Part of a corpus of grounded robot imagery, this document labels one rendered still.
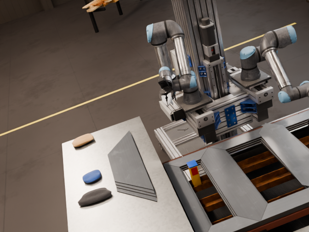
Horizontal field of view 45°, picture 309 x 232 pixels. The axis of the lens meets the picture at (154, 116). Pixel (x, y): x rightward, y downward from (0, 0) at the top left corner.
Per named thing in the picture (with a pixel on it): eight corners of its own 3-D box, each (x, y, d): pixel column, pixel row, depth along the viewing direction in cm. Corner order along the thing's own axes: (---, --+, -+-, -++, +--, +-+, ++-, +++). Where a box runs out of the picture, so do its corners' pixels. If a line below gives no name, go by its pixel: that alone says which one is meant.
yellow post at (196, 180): (202, 187, 253) (197, 165, 244) (195, 190, 253) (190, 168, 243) (199, 183, 258) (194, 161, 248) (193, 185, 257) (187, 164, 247)
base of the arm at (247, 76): (237, 76, 296) (235, 65, 291) (254, 70, 299) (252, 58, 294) (247, 83, 284) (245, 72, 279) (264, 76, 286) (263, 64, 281)
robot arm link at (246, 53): (238, 64, 291) (236, 48, 284) (255, 59, 291) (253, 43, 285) (244, 70, 281) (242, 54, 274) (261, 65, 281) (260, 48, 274)
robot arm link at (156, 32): (182, 93, 275) (166, 24, 244) (163, 97, 276) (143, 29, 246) (181, 84, 284) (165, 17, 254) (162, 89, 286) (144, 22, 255)
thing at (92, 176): (99, 169, 237) (97, 166, 235) (104, 177, 228) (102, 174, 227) (81, 178, 233) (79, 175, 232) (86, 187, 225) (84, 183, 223)
